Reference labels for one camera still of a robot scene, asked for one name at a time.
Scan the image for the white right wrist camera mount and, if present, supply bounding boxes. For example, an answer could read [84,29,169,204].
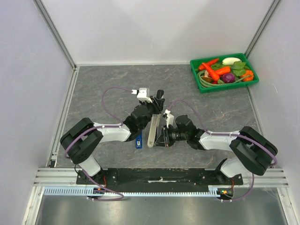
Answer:
[163,109,174,128]

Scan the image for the blue and black stapler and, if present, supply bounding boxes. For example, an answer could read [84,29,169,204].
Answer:
[135,131,143,149]

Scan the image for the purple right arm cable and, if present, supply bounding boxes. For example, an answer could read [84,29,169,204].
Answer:
[167,99,278,202]

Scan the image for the small orange toy pumpkin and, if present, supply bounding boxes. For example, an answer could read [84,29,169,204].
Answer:
[241,70,254,82]

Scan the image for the green toy leafy vegetable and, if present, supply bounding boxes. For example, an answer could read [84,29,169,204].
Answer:
[231,61,250,77]

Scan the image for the light blue slotted cable duct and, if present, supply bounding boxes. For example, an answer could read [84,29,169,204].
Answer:
[43,186,222,196]

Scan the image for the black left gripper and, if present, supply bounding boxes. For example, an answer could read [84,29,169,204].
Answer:
[140,96,165,130]

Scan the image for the aluminium frame rail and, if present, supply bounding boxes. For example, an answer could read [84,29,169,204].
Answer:
[33,0,77,70]

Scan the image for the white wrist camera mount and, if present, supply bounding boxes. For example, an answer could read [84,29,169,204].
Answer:
[131,88,152,103]
[163,109,174,128]

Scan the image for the white toy radish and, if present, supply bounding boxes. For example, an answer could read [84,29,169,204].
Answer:
[222,57,241,66]

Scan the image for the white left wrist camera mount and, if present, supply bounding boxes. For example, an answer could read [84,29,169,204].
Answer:
[131,88,152,103]

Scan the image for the green plastic basket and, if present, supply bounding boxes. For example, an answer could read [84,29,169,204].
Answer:
[190,53,259,93]

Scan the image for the green toy long beans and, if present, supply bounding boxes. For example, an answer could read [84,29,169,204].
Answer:
[197,72,245,88]

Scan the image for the purple toy onion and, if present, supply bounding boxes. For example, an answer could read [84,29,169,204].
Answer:
[221,73,235,83]

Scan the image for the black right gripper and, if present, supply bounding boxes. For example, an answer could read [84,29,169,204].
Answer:
[153,124,188,147]

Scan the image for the beige and black stapler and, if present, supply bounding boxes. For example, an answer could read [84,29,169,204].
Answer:
[147,90,164,148]

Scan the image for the orange toy carrot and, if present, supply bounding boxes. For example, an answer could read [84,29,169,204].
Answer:
[215,66,231,76]
[202,63,220,81]
[198,58,219,71]

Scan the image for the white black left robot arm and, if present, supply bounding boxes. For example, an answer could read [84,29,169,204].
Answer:
[60,90,165,184]

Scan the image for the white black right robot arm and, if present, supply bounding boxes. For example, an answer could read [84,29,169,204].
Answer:
[154,115,278,185]

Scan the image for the brown toy mushroom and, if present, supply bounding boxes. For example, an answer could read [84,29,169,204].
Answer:
[202,70,214,83]

